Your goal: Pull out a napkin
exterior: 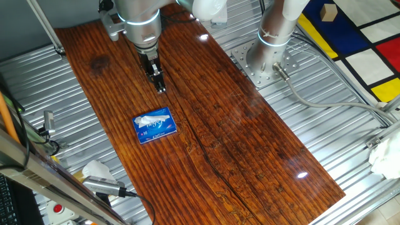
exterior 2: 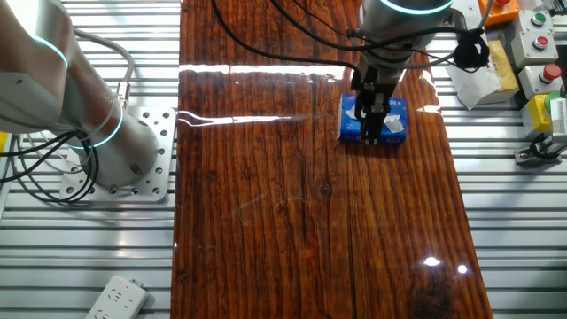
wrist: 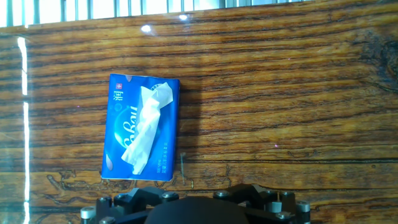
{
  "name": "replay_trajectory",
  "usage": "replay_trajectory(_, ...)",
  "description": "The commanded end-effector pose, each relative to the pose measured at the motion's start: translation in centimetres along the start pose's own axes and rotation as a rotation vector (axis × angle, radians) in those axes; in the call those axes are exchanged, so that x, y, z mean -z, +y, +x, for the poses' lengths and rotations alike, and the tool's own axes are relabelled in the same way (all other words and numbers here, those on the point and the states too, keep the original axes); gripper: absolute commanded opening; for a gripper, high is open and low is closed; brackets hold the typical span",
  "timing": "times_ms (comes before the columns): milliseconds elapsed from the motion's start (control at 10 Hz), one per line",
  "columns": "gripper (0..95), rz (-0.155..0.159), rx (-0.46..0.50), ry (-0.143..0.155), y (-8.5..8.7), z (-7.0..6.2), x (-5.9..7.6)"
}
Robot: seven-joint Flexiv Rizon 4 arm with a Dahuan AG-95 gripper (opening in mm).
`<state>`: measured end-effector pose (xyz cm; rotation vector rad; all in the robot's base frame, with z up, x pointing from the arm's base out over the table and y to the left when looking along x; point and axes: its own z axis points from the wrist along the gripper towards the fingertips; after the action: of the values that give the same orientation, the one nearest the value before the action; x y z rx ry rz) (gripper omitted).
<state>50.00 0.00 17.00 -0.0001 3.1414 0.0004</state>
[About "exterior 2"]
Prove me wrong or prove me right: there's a coiled black camera cable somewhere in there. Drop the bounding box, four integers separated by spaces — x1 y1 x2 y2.
269 0 492 74

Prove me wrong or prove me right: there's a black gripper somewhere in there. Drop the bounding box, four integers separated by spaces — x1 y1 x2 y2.
351 60 400 146

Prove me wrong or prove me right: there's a thick grey cable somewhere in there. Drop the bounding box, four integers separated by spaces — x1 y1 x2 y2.
70 27 136 110

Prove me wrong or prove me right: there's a looped black camera cable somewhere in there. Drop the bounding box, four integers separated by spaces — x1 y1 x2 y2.
529 132 563 161

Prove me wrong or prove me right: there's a grey two-button control box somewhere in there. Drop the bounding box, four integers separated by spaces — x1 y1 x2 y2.
509 9 559 69

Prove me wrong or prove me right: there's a grey box red mushroom button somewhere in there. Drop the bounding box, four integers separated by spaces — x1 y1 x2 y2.
517 63 564 101

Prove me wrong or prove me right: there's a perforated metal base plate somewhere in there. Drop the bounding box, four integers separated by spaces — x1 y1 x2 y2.
59 105 177 204

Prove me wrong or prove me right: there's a black cable bundle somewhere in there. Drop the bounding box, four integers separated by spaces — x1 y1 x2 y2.
0 130 101 205

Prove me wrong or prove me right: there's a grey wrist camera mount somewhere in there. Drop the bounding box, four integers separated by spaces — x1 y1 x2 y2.
451 0 488 45

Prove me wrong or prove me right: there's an orange box with red button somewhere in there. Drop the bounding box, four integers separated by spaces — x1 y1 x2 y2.
477 0 522 27

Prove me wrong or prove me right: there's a yellow box with green button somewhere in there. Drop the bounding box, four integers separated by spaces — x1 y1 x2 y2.
520 90 562 139

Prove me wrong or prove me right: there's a brown wooden board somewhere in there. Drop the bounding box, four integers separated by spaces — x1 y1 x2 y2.
170 0 493 319

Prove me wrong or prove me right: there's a large creased white tissue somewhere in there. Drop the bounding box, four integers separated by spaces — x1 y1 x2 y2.
446 64 504 111

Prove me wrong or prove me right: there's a white power strip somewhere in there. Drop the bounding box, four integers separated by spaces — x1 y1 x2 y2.
83 275 150 319

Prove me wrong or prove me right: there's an aluminium camera bracket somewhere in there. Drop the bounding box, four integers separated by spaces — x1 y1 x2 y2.
513 132 567 168

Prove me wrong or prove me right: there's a blue tissue pack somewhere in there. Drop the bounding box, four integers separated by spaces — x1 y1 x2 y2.
337 93 408 146

